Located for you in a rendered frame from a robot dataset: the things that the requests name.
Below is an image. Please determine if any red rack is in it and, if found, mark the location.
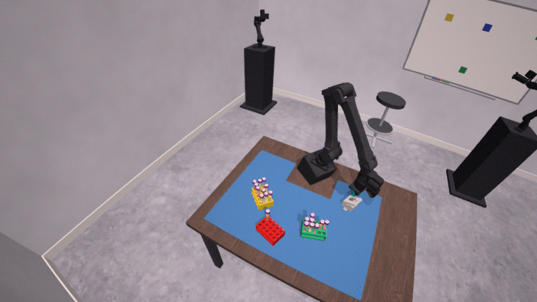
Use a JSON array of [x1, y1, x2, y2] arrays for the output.
[[255, 217, 285, 246]]

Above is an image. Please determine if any blue bench mat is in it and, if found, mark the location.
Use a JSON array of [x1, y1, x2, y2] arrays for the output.
[[204, 150, 382, 301]]

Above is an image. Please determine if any green tube rack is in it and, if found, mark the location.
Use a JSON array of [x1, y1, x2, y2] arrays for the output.
[[300, 218, 327, 241]]

